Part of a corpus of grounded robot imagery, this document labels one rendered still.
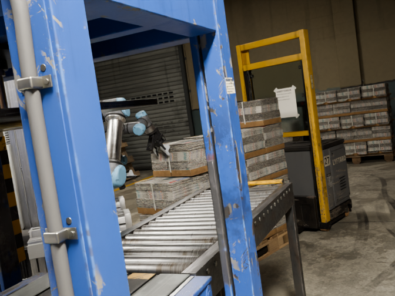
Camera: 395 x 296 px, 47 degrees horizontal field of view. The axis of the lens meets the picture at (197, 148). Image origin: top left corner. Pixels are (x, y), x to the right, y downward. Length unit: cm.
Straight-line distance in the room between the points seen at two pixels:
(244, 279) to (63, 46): 81
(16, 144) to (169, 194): 100
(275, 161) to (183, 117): 684
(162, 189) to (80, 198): 244
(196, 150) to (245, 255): 200
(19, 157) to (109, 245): 207
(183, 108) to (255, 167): 704
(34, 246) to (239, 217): 145
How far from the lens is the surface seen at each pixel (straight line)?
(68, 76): 62
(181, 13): 98
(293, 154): 454
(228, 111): 114
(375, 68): 970
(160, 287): 132
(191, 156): 310
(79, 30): 66
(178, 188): 303
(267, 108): 394
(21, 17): 63
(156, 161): 330
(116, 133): 254
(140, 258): 161
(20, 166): 270
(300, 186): 457
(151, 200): 316
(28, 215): 273
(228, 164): 115
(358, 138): 814
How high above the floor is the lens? 127
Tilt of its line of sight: 5 degrees down
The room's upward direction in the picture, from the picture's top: 8 degrees counter-clockwise
